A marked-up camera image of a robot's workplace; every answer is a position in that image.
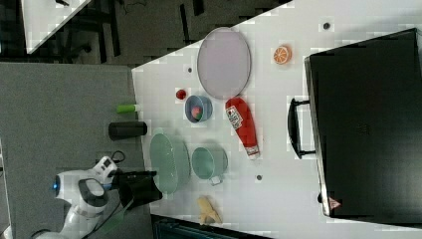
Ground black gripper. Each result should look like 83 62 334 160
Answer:
112 170 157 189

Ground red ketchup bottle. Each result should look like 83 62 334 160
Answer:
225 97 260 160

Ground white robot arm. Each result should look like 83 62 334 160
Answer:
31 169 162 239

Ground black cup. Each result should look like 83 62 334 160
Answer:
118 176 162 210

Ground black cylinder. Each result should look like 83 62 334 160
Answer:
108 121 147 140

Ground green spatula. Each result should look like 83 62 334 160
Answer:
99 199 133 234

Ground green mug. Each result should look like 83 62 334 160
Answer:
191 145 228 186

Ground green marker tube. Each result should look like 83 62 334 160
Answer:
116 105 141 114

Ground yellow banana peel toy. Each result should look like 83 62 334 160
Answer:
197 196 222 225

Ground pink and green toy fruit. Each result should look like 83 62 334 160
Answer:
191 107 202 120

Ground blue bowl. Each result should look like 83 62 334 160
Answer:
184 96 213 123

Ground small red tomato toy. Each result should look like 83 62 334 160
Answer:
176 89 187 100

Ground large grey round plate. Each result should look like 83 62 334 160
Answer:
197 27 251 100

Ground orange slice toy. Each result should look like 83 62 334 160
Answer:
273 45 293 65

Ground black oven handle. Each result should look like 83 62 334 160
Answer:
288 99 316 158

